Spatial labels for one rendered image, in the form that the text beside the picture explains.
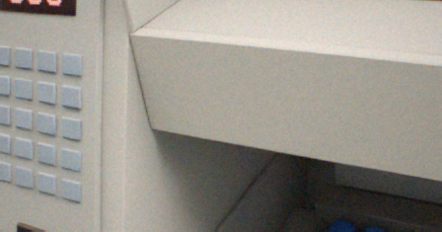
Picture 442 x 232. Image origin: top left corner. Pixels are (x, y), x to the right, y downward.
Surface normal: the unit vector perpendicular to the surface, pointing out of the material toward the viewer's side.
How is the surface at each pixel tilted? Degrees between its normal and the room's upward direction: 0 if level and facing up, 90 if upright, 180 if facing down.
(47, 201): 90
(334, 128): 113
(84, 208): 90
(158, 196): 90
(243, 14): 22
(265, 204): 90
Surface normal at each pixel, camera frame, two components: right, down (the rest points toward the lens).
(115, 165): -0.51, 0.13
